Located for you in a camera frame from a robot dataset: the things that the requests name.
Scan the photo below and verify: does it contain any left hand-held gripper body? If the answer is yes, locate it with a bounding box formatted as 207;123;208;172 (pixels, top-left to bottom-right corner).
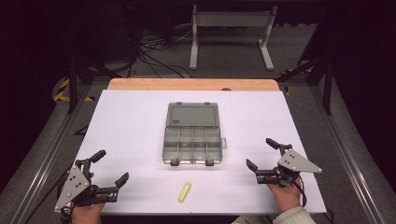
54;164;120;217

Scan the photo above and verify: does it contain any white metal stand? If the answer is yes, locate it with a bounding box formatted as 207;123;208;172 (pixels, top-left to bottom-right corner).
189;4;278;72

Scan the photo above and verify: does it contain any grey clear compartment box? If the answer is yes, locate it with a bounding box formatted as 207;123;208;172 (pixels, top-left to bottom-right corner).
162;101;228;167

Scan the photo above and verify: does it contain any person's left hand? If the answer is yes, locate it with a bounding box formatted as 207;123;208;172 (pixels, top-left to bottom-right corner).
71;201;106;224

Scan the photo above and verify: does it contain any aluminium floor rail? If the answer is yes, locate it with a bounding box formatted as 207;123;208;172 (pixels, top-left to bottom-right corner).
8;81;108;224
306;81;396;224

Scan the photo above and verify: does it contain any yellow-black hazard tape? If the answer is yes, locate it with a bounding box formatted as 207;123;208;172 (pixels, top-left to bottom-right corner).
280;66;313;97

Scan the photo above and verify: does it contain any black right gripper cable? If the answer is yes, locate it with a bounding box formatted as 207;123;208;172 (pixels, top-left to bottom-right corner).
292;175;308;208

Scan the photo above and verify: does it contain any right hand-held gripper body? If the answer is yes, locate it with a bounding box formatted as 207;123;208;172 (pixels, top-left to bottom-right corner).
255;148;323;189

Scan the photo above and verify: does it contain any white table mat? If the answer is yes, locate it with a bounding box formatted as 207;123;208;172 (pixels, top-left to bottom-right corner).
75;90;328;217

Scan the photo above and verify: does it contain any bundle of black floor cables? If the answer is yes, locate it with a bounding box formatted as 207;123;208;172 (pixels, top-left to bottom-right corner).
125;26;194;79

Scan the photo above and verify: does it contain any small yellow-green bar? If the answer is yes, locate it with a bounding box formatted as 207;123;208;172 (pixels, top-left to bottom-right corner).
177;181;193;203

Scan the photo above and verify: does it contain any black metal stand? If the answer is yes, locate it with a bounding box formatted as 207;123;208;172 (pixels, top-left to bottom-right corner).
65;43;124;115
276;43;335;116

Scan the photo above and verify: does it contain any person's right hand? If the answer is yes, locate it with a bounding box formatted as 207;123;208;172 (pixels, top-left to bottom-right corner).
266;177;304;214

